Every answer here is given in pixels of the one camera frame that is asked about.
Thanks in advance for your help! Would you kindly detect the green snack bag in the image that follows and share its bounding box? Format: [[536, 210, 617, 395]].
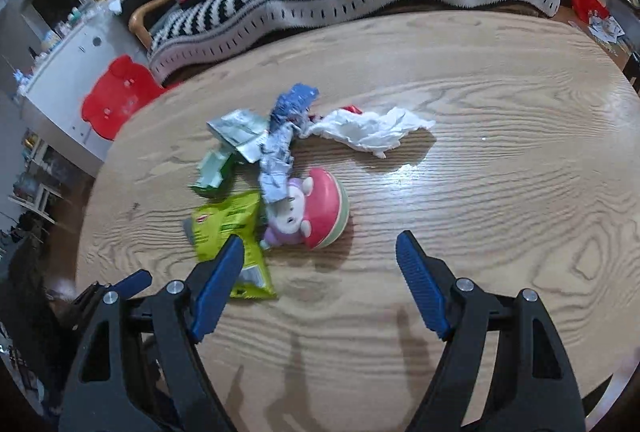
[[192, 189, 279, 301]]

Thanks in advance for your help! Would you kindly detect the light green packet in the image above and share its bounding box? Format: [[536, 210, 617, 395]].
[[189, 147, 235, 199]]

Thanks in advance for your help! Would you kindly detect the white tissue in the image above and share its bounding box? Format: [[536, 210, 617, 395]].
[[299, 107, 435, 159]]

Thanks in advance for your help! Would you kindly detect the silver pill blister pack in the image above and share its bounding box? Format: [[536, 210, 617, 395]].
[[207, 109, 269, 163]]

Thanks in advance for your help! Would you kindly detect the red plastic wrapper strip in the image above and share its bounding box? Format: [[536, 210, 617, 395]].
[[309, 105, 362, 121]]

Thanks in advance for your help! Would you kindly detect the blue white wrapper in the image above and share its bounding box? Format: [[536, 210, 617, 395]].
[[258, 84, 319, 204]]

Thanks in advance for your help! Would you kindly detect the pink watermelon plush toy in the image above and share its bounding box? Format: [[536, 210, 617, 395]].
[[260, 168, 349, 250]]

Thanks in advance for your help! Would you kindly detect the red bear-shaped plastic stool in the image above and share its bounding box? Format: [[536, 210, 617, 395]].
[[80, 55, 165, 141]]

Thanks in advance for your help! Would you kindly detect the white cabinet with clutter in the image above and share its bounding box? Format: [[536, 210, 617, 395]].
[[21, 0, 146, 177]]

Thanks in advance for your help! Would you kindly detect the wooden sofa armrest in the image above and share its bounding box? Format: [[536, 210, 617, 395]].
[[128, 0, 178, 50]]

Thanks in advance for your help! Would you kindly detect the red bag on floor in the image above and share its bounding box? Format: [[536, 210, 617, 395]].
[[572, 0, 610, 24]]

